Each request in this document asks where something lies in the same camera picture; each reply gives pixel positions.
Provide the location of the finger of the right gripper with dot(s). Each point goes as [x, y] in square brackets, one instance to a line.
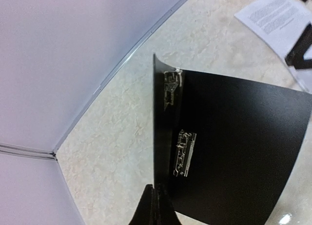
[298, 51]

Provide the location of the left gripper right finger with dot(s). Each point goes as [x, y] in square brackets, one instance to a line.
[165, 213]

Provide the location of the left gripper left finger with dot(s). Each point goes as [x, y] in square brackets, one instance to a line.
[144, 213]

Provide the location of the white paper stack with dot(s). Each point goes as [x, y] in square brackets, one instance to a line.
[280, 24]

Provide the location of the black clip folder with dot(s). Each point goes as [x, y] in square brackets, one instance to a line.
[225, 147]

